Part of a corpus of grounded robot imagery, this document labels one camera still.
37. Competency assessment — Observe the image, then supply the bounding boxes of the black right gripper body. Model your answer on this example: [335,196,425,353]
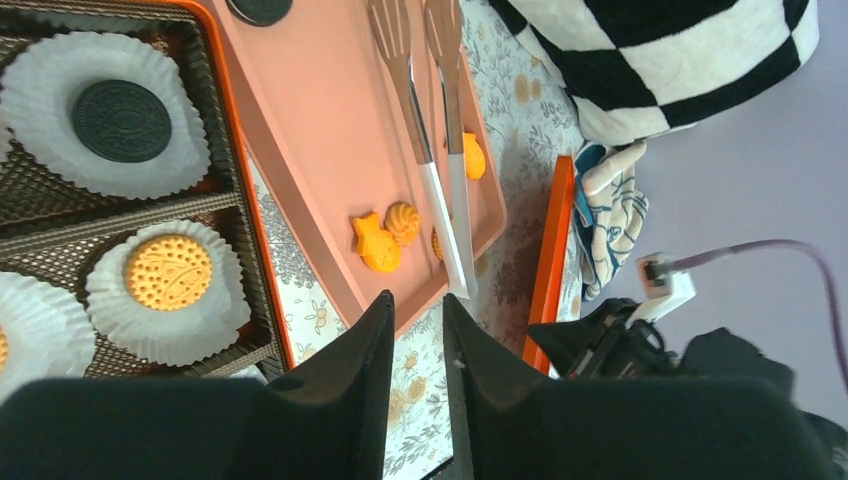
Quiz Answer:
[529,298,683,380]

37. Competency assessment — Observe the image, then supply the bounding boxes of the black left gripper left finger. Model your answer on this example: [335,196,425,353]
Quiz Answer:
[1,291,395,479]

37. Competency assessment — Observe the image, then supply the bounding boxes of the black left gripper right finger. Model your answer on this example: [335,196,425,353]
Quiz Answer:
[442,295,832,479]

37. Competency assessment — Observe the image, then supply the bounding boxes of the orange box lid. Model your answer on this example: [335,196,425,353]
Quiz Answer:
[522,155,575,375]

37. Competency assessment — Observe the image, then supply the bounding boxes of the yellow round biscuit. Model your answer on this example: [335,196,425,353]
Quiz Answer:
[124,235,214,311]
[431,230,444,261]
[0,329,10,371]

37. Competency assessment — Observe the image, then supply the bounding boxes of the orange cookie box with liners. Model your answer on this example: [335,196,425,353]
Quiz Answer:
[1,1,291,378]

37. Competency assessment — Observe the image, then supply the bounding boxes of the pink cookie tray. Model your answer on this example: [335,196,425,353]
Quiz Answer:
[198,0,509,339]

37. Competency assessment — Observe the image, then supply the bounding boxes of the black sandwich cookie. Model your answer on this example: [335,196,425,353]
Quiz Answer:
[226,0,294,27]
[70,79,173,164]

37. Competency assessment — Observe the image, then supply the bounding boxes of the metal serving tongs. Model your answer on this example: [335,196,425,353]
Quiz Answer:
[367,1,479,300]

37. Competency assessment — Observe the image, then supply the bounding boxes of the orange fish cookie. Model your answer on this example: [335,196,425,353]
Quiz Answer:
[352,212,402,273]
[463,132,486,180]

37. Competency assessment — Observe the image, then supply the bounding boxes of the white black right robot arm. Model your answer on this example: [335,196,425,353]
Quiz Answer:
[528,298,795,397]

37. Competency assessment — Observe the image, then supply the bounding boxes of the beige blue printed cloth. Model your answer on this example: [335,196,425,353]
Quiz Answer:
[574,141,649,301]

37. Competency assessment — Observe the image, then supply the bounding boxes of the white paper liner middle right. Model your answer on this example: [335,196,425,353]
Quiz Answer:
[85,220,251,367]

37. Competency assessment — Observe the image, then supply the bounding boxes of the yellow round biscuit bottom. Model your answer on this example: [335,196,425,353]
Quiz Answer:
[431,230,444,261]

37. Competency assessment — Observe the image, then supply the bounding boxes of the swirl butter cookie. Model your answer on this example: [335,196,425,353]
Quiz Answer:
[384,202,422,247]

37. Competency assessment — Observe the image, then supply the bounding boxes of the black white checkered pillow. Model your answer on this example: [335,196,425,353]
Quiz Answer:
[493,0,819,146]

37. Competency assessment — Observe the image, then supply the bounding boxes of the white paper liner top right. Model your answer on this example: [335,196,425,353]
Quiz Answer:
[1,32,211,199]

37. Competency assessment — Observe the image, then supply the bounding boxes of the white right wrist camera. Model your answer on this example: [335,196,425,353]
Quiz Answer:
[626,253,696,326]

